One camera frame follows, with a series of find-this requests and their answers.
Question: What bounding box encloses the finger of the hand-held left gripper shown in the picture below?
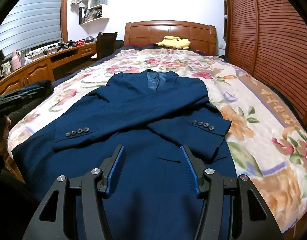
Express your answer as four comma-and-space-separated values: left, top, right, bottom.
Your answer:
0, 91, 42, 105
17, 85, 44, 94

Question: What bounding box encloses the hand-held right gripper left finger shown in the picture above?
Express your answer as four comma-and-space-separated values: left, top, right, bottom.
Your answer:
23, 144, 126, 240

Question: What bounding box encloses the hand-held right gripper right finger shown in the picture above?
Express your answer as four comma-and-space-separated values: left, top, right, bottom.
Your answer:
180, 145, 284, 240

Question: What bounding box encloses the navy blue suit jacket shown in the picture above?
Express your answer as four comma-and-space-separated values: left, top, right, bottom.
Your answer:
12, 69, 237, 240

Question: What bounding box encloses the person's left hand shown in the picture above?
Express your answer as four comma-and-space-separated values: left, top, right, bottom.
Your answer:
0, 116, 12, 155

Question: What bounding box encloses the black cloth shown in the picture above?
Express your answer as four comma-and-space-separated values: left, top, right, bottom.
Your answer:
7, 79, 55, 120

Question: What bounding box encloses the wooden desk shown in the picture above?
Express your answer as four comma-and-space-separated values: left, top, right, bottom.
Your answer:
0, 41, 97, 95

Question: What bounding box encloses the white desk ornament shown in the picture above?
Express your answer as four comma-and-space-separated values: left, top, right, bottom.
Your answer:
1, 61, 12, 77

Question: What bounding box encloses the pink bottle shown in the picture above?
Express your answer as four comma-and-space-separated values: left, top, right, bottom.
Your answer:
12, 50, 22, 71

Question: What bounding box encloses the grey window blind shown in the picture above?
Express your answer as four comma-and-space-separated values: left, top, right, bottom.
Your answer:
0, 0, 64, 53

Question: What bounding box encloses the floral blanket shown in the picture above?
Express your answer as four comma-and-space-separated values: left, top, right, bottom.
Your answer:
7, 48, 307, 234

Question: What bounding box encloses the dark brown chair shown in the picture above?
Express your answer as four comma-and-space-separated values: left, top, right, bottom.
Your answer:
91, 32, 124, 60

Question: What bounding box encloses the white paper bag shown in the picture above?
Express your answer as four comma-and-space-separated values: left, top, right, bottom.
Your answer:
90, 0, 107, 9

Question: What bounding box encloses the yellow plush toy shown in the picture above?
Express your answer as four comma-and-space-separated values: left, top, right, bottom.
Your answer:
153, 35, 191, 50

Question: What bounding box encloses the wooden bed headboard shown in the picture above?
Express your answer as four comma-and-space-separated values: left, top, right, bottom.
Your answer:
125, 20, 217, 55

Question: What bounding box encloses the wooden louvered wardrobe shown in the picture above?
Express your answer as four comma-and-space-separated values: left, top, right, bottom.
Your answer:
222, 0, 307, 125

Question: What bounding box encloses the white wall shelf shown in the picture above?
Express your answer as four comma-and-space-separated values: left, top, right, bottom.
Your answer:
79, 0, 111, 25

